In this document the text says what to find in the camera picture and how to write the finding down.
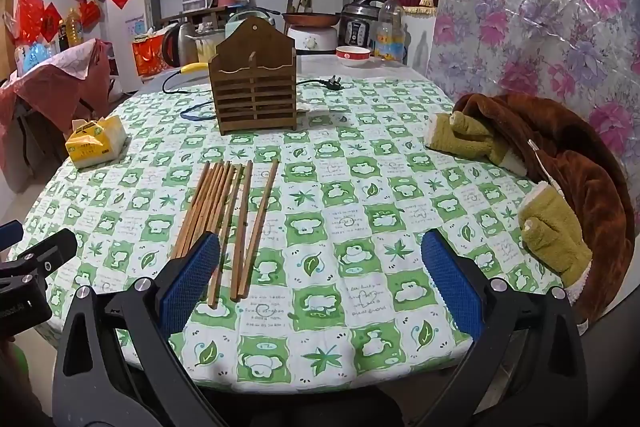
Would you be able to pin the clear bottle with yellow label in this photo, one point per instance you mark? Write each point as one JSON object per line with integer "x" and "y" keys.
{"x": 390, "y": 32}

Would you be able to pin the floral plastic sheet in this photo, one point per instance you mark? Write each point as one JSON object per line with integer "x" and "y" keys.
{"x": 540, "y": 7}

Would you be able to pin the red covered furniture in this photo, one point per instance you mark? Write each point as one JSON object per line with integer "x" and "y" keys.
{"x": 60, "y": 82}

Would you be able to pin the red paper decoration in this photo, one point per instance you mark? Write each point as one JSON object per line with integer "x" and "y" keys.
{"x": 45, "y": 19}

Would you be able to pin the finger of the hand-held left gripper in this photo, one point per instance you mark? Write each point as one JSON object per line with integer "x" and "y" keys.
{"x": 45, "y": 254}
{"x": 10, "y": 234}

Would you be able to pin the steel kettle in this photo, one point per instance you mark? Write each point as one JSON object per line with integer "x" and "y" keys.
{"x": 175, "y": 43}

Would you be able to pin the brown plush toy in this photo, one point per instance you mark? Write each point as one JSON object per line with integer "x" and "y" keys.
{"x": 575, "y": 147}

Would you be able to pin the brown frying pan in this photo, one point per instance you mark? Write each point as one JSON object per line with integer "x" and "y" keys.
{"x": 310, "y": 20}

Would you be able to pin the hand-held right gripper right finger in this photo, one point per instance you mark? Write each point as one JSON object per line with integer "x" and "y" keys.
{"x": 447, "y": 279}

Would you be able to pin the black silver pressure cooker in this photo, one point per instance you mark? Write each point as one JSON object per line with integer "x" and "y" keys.
{"x": 357, "y": 27}

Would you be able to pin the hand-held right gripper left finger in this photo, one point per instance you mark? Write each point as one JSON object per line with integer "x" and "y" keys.
{"x": 190, "y": 279}

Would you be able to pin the mint green rice cooker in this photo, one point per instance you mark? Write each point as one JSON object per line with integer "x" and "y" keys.
{"x": 240, "y": 19}

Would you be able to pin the bundle of wooden chopsticks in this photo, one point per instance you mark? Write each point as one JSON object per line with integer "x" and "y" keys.
{"x": 212, "y": 202}

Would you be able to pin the yellow tissue pack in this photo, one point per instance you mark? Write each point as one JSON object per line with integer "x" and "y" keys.
{"x": 95, "y": 139}

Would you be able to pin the olive green mitten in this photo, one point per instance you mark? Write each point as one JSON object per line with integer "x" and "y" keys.
{"x": 555, "y": 239}
{"x": 465, "y": 136}

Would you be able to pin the cooking oil bottle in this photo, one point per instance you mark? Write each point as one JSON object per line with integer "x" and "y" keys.
{"x": 74, "y": 29}

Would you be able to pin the black power plug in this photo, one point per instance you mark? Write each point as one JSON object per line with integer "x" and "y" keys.
{"x": 332, "y": 83}

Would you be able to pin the white pot with wok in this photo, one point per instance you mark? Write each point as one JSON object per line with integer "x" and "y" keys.
{"x": 312, "y": 39}

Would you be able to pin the green patterned tablecloth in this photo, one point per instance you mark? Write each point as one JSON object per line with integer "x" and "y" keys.
{"x": 350, "y": 187}

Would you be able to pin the yellow electric frying pan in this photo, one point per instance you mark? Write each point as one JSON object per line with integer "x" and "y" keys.
{"x": 194, "y": 68}

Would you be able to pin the red gift box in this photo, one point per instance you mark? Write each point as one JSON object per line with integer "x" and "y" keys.
{"x": 147, "y": 53}

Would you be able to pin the thin white stick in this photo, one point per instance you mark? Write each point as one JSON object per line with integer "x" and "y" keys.
{"x": 542, "y": 163}

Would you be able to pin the clear plastic food container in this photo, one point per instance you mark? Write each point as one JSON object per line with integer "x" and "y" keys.
{"x": 201, "y": 47}

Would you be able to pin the slatted wooden chopstick holder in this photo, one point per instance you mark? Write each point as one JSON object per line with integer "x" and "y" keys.
{"x": 252, "y": 77}

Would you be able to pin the white cabinet with fringe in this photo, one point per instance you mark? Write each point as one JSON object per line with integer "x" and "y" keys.
{"x": 420, "y": 39}

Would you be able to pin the red and white bowl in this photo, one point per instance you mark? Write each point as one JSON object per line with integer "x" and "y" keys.
{"x": 352, "y": 56}

